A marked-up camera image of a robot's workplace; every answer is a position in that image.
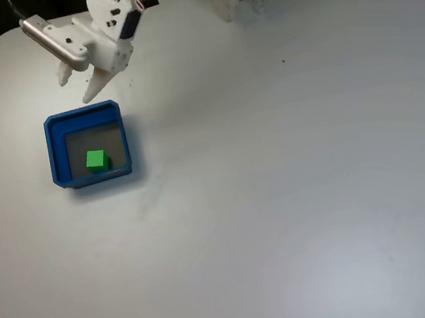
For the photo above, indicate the green cube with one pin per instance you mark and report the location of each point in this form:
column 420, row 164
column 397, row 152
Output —
column 96, row 160

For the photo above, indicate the silver camera box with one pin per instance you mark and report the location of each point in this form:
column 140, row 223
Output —
column 34, row 31

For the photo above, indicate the black tape piece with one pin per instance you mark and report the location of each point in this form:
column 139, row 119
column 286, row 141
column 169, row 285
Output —
column 153, row 1

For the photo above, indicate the blue square box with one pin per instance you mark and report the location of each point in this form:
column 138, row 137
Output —
column 57, row 152

